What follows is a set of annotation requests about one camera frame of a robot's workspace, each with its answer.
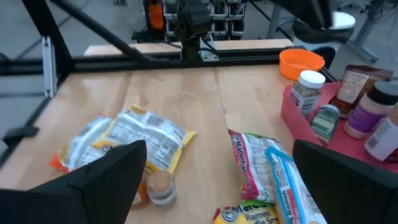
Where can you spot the herb jar with white lid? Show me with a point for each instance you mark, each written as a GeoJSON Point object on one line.
{"type": "Point", "coordinates": [308, 90]}

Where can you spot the small green-label tin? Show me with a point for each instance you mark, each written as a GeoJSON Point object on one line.
{"type": "Point", "coordinates": [325, 123]}

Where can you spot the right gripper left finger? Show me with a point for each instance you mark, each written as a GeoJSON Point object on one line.
{"type": "Point", "coordinates": [77, 199]}

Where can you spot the brown food pouch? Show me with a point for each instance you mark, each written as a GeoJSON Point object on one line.
{"type": "Point", "coordinates": [354, 87]}

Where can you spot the orange ramen noodle packet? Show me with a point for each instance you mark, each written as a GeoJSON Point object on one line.
{"type": "Point", "coordinates": [77, 149]}

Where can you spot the yellow-edged white ramen packet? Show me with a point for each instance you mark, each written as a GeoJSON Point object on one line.
{"type": "Point", "coordinates": [146, 137]}

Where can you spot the purple-label jar black lid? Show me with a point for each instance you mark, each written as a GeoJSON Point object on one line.
{"type": "Point", "coordinates": [367, 118]}

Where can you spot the pink plastic tray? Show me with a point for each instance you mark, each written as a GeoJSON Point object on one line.
{"type": "Point", "coordinates": [295, 124]}

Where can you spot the black table clamp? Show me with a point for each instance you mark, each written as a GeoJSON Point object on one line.
{"type": "Point", "coordinates": [21, 132]}

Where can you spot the silver aluminium bracket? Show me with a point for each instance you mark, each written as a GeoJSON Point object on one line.
{"type": "Point", "coordinates": [49, 68]}

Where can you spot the blue ramen noodle packet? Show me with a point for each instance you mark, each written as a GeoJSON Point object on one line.
{"type": "Point", "coordinates": [292, 199]}

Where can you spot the yellow Maruchan ramen packet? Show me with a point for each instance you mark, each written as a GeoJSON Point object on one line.
{"type": "Point", "coordinates": [245, 214]}

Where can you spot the long wooden desk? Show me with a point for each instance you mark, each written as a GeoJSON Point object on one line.
{"type": "Point", "coordinates": [367, 34]}

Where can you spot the white trash can black bag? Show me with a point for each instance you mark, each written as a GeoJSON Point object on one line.
{"type": "Point", "coordinates": [339, 20]}

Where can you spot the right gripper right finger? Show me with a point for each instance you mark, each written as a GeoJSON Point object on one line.
{"type": "Point", "coordinates": [348, 193]}

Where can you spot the pink and green ramen packet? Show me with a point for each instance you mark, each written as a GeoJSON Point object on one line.
{"type": "Point", "coordinates": [252, 161]}

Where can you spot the tan open-top spice jar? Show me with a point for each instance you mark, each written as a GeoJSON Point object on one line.
{"type": "Point", "coordinates": [160, 185]}

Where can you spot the orange plastic bowl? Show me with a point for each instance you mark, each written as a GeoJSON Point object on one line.
{"type": "Point", "coordinates": [298, 65]}

